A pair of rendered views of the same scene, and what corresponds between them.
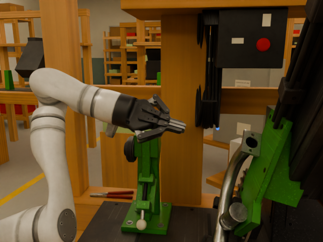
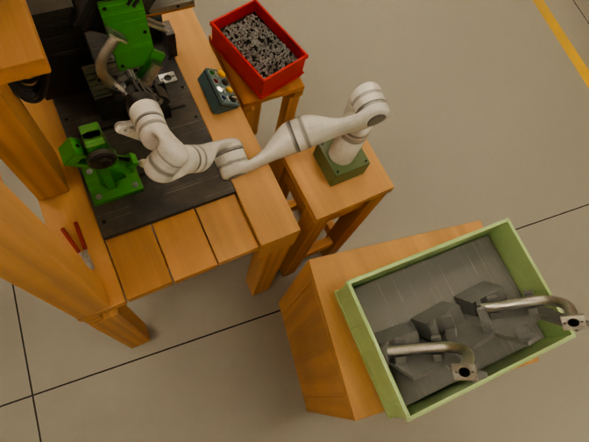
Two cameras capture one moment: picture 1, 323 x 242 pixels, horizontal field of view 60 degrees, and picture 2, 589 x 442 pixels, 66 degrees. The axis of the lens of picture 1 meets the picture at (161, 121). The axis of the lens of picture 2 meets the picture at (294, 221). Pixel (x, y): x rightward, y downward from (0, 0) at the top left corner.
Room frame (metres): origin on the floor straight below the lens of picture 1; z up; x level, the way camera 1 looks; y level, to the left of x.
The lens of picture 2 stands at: (0.80, 0.74, 2.25)
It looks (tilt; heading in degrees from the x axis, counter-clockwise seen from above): 67 degrees down; 214
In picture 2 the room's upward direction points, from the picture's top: 25 degrees clockwise
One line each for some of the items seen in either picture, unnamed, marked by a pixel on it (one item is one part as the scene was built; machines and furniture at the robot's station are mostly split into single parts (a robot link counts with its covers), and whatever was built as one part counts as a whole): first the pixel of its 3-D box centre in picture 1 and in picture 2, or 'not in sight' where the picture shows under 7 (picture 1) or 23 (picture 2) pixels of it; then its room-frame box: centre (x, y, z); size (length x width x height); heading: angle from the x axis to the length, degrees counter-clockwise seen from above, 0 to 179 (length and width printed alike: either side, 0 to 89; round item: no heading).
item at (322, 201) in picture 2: not in sight; (334, 167); (0.08, 0.32, 0.83); 0.32 x 0.32 x 0.04; 83
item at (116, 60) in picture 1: (144, 62); not in sight; (10.48, 0.61, 1.11); 3.01 x 0.54 x 2.23; 77
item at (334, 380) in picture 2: not in sight; (384, 325); (0.09, 0.90, 0.39); 0.68 x 0.52 x 0.79; 162
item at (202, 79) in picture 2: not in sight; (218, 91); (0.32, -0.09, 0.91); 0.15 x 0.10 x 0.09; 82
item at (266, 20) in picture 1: (247, 40); not in sight; (0.81, -0.24, 1.42); 0.17 x 0.12 x 0.15; 82
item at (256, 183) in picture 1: (278, 163); (125, 25); (0.53, -0.24, 1.17); 0.13 x 0.12 x 0.20; 82
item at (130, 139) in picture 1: (130, 149); (102, 160); (0.77, 0.09, 1.12); 0.07 x 0.03 x 0.08; 172
